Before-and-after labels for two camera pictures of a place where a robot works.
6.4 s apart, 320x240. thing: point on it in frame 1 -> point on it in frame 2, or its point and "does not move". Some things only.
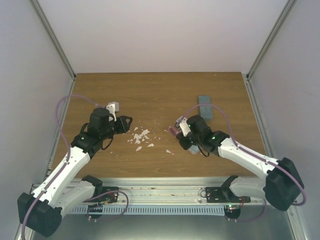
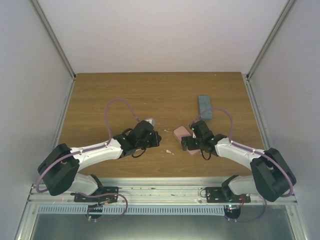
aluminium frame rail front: (163, 192) does not move
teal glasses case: (205, 110) does not move
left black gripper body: (119, 129) -> (153, 143)
